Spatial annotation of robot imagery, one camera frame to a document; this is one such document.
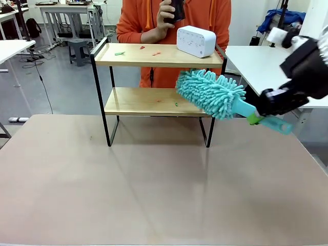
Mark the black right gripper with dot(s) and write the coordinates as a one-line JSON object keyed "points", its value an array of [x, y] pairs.
{"points": [[312, 82]]}

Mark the teal microfibre duster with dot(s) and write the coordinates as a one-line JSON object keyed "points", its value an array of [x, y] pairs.
{"points": [[205, 89]]}

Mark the black handheld object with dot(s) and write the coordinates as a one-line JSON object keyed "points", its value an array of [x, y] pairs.
{"points": [[178, 10]]}

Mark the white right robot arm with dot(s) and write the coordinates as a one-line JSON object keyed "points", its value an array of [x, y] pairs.
{"points": [[324, 43]]}

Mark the person's right forearm orange sleeve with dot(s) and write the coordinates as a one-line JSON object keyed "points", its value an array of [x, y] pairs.
{"points": [[128, 33]]}

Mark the black metal wooden shelf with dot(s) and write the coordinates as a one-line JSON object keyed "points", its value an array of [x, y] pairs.
{"points": [[153, 59]]}

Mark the person's right hand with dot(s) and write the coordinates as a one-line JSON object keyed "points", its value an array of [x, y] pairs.
{"points": [[160, 28]]}

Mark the large white table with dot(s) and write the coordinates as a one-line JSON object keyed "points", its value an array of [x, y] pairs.
{"points": [[256, 61]]}

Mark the white connector block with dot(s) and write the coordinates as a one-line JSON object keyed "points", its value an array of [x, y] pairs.
{"points": [[274, 34]]}

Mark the blue cloth pile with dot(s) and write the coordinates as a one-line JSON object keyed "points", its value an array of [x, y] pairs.
{"points": [[274, 18]]}

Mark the white rectangular box device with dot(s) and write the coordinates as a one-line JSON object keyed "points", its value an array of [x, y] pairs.
{"points": [[194, 41]]}

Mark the person in orange hoodie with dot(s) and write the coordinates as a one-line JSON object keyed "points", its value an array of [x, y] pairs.
{"points": [[200, 12]]}

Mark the orange paper scrap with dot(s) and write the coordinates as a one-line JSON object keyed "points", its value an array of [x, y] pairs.
{"points": [[156, 53]]}

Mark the grey plastic stool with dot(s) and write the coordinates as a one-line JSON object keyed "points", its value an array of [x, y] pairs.
{"points": [[79, 47]]}

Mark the black backpack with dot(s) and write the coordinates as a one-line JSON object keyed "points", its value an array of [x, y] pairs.
{"points": [[33, 28]]}

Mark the white power strip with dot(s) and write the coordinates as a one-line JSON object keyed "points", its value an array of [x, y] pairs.
{"points": [[18, 119]]}

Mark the black tripod pole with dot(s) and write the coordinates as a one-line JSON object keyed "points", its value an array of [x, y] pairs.
{"points": [[23, 20]]}

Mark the white desk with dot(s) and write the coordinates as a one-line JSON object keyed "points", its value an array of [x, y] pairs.
{"points": [[12, 48]]}

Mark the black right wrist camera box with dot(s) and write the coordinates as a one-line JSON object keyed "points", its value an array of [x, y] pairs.
{"points": [[299, 59]]}

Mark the white metal frame table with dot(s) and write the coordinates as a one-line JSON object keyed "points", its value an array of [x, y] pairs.
{"points": [[64, 9]]}

